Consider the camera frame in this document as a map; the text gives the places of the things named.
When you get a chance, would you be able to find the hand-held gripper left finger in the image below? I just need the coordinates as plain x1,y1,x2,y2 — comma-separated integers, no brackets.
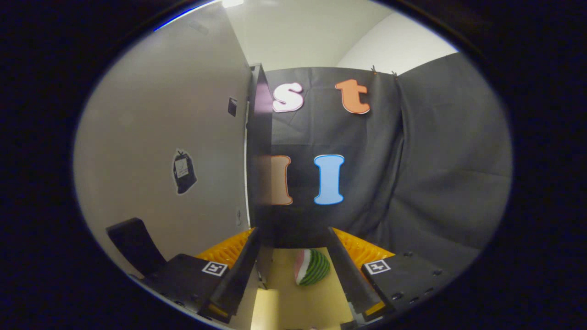
138,227,262,324

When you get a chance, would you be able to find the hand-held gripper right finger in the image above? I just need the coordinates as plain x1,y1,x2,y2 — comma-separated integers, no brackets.
327,226,454,321

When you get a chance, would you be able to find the black door handle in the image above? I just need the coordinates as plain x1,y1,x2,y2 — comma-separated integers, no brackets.
105,218,168,278

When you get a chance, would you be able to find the grey shoe cabinet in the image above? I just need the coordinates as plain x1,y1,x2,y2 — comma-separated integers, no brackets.
245,63,276,289

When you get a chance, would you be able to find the white shoe cabinet door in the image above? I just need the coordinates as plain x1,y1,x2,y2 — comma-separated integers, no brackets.
72,2,254,330

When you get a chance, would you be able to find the toy watermelon slice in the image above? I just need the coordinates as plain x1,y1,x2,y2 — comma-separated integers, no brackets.
294,248,331,286

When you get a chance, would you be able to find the black backdrop cloth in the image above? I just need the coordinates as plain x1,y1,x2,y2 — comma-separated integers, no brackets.
264,51,513,275

